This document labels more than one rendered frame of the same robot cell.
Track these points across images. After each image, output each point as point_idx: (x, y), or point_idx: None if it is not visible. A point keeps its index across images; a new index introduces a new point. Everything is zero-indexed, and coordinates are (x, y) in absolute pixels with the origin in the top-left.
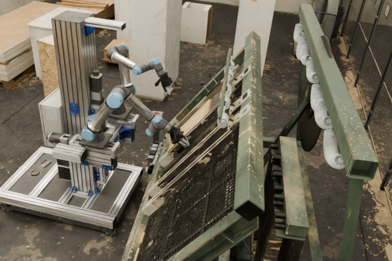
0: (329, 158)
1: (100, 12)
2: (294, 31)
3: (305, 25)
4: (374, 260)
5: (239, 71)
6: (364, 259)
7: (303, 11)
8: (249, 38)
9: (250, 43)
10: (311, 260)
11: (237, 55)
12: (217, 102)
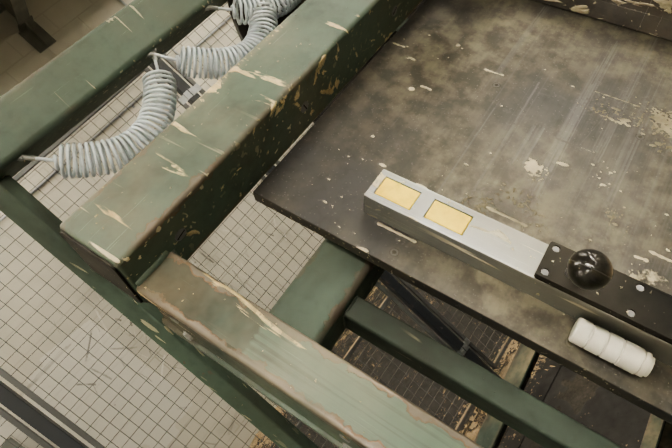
0: None
1: None
2: (101, 148)
3: None
4: (509, 443)
5: (405, 175)
6: (524, 446)
7: (40, 69)
8: (169, 154)
9: (236, 77)
10: (635, 443)
11: (266, 329)
12: (645, 144)
